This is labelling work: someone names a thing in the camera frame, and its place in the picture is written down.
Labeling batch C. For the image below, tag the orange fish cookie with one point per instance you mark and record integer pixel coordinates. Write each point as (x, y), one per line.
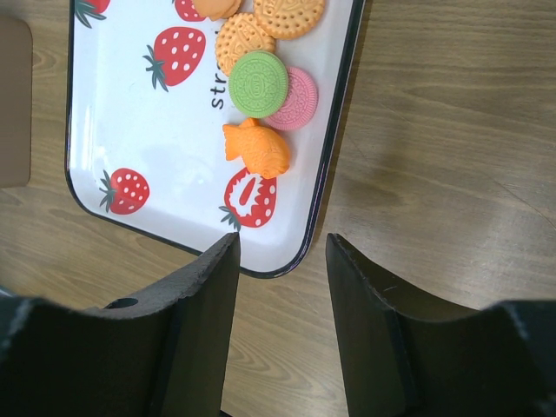
(263, 151)

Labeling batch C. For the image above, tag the white strawberry tray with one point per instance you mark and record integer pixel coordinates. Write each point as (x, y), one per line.
(144, 145)

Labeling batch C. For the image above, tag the orange biscuit under green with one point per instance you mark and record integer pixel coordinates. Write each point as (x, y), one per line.
(238, 36)

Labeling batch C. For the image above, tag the orange round biscuit right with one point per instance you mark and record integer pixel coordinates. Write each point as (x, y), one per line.
(288, 19)

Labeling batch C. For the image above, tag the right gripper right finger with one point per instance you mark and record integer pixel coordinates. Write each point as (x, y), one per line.
(406, 352)

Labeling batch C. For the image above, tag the green round cookie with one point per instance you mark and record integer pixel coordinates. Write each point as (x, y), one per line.
(258, 84)

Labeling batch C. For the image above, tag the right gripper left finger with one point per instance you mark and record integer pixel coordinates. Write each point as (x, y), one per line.
(161, 351)

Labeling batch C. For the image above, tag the pink round cookie right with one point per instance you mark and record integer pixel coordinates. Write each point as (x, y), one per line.
(300, 104)

